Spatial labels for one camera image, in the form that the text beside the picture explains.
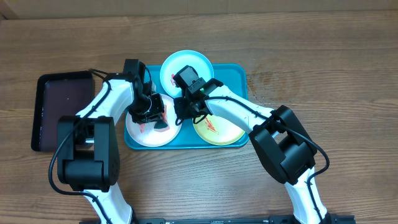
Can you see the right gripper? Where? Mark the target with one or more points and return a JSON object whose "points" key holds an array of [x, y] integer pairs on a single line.
{"points": [[185, 104]]}

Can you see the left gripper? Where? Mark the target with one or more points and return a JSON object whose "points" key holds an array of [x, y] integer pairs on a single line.
{"points": [[157, 112]]}

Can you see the green and red sponge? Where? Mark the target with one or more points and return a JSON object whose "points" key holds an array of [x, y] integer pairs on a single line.
{"points": [[162, 125]]}

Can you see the white plate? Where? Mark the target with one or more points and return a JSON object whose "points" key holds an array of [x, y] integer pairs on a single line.
{"points": [[139, 136]]}

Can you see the light blue plate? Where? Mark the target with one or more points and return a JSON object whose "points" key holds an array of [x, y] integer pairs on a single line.
{"points": [[176, 62]]}

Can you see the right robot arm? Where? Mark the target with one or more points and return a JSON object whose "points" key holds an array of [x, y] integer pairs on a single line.
{"points": [[282, 145]]}

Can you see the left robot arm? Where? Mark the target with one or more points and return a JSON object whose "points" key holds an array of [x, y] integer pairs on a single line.
{"points": [[87, 161]]}

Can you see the black rectangular tray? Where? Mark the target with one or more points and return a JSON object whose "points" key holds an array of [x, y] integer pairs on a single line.
{"points": [[57, 95]]}

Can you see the yellow plate green rim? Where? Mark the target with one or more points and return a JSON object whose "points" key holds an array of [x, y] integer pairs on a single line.
{"points": [[218, 131]]}

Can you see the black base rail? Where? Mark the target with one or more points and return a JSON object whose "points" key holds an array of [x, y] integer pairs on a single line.
{"points": [[277, 219]]}

